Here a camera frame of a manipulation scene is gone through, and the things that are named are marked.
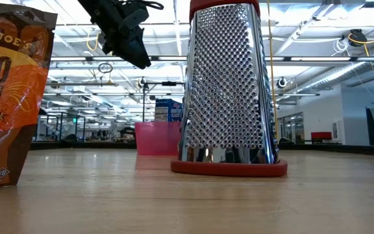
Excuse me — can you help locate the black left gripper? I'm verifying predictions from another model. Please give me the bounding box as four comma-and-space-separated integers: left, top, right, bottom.
77, 0, 153, 70

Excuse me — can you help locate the blue mini cereal box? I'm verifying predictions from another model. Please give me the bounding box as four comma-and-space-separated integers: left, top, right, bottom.
154, 98, 184, 124

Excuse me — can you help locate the pink plastic bin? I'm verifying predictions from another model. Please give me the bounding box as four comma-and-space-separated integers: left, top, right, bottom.
134, 121, 183, 156

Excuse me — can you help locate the red rectangular object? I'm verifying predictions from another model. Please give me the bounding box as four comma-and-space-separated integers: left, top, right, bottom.
310, 131, 333, 141

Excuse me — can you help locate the yellow hanging cord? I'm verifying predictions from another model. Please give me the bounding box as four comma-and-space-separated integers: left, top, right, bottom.
266, 0, 293, 146

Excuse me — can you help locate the grey ceiling duct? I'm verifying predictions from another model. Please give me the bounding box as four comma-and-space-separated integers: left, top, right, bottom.
310, 60, 374, 92

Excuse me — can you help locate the black aluminium table frame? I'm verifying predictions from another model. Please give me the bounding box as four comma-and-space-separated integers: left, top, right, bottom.
29, 140, 374, 157

